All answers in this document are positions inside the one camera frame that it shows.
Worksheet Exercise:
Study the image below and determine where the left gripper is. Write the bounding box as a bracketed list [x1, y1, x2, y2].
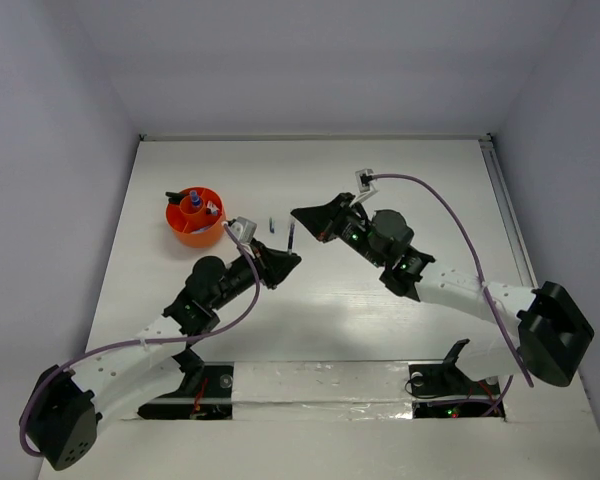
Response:
[208, 237, 298, 310]

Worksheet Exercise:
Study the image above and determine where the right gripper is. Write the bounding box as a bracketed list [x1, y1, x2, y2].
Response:
[292, 194, 386, 269]

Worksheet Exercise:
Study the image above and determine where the purple pen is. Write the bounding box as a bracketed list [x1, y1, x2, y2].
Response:
[287, 222, 296, 254]

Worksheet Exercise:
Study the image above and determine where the orange highlighter black body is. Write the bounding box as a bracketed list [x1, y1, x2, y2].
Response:
[165, 192, 191, 205]

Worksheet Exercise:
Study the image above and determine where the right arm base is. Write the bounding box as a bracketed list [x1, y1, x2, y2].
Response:
[404, 339, 506, 419]

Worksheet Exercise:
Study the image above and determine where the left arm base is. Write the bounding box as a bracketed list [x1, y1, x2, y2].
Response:
[137, 358, 234, 421]

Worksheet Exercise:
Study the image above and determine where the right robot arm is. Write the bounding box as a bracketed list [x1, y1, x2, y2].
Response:
[291, 193, 594, 392]

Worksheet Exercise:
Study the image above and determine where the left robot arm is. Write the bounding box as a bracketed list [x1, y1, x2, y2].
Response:
[19, 239, 301, 471]

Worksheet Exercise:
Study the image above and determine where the orange round container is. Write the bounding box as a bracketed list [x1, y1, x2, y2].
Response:
[165, 186, 226, 249]

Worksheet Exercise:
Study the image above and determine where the blue item in container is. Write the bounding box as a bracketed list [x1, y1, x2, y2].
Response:
[189, 190, 203, 209]

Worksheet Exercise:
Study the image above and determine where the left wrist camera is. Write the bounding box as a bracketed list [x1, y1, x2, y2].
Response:
[228, 216, 257, 245]

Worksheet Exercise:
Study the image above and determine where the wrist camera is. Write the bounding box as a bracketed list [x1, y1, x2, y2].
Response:
[228, 216, 257, 245]
[351, 168, 377, 205]

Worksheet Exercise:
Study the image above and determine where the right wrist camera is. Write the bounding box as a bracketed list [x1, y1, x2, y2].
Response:
[351, 168, 377, 205]

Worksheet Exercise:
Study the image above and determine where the aluminium side rail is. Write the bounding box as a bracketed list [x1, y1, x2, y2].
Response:
[479, 139, 559, 354]

